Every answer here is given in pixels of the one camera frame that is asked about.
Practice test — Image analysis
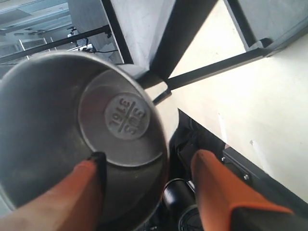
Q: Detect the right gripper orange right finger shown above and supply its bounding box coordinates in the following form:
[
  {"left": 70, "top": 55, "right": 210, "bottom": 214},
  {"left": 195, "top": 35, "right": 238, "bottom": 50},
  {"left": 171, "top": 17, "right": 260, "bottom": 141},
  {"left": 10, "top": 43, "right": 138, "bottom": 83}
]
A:
[{"left": 191, "top": 150, "right": 308, "bottom": 231}]

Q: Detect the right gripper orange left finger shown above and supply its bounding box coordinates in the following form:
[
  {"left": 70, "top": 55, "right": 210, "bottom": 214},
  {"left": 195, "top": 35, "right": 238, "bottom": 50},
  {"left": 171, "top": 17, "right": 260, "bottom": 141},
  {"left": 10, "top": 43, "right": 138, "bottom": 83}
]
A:
[{"left": 0, "top": 152, "right": 106, "bottom": 231}]

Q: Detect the shiny steel mug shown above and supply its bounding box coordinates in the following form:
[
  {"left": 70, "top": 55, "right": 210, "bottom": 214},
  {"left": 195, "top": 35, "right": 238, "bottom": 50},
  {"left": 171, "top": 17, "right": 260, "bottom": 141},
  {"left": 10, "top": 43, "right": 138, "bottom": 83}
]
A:
[{"left": 0, "top": 51, "right": 169, "bottom": 231}]

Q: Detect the black metal shelf rack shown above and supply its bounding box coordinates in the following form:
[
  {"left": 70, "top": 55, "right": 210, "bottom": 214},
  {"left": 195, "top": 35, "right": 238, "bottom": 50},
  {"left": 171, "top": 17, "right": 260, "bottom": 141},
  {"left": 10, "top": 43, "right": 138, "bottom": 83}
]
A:
[{"left": 101, "top": 0, "right": 308, "bottom": 106}]

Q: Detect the black light stand pole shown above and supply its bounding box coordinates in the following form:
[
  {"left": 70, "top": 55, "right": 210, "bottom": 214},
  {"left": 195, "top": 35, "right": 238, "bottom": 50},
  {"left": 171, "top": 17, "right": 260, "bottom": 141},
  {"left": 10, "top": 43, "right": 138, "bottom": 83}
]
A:
[{"left": 0, "top": 25, "right": 112, "bottom": 64}]

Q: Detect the white backdrop cloth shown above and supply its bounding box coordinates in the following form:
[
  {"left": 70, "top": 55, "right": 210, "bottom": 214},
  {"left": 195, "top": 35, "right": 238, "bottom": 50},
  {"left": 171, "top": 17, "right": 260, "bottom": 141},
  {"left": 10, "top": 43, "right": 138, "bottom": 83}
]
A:
[{"left": 67, "top": 0, "right": 175, "bottom": 79}]

